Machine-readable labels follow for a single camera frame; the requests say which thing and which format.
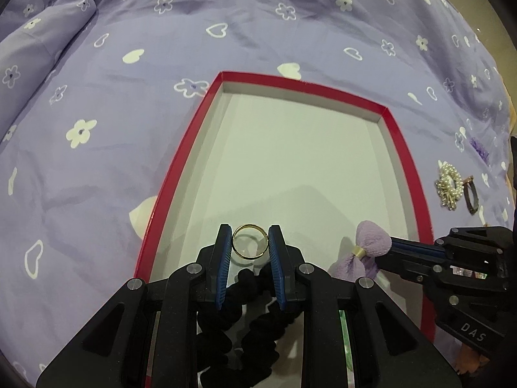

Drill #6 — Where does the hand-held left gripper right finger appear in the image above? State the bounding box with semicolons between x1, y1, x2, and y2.
267;224;463;388

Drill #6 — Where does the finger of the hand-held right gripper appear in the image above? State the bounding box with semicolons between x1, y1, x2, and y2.
389;226;514;262
380;254;506;313

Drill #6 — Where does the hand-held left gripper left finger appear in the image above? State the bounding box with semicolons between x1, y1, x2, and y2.
36;223;243;388

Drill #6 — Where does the purple bow hair tie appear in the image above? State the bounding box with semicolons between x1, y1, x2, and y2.
327;220;393;284

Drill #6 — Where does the gold ring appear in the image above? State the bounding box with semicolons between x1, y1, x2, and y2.
232;223;269;260

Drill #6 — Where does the red shallow box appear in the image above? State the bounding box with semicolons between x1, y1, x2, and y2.
134;71;438;388

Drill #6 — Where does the black scrunchie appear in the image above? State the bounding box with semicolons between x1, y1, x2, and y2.
197;264;302;388

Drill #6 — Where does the pearl brooch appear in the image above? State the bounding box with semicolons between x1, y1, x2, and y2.
434;162;465;211

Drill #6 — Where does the purple flower hair clip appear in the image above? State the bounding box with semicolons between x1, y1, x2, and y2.
469;137;492;161

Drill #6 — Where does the purple floral bed sheet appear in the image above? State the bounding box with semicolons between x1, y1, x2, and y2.
0;0;517;388

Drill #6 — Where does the purple floral duvet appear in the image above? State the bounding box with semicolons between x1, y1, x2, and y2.
0;0;98;103

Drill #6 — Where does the dark bronze bracelet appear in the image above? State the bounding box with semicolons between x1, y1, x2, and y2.
460;176;482;215

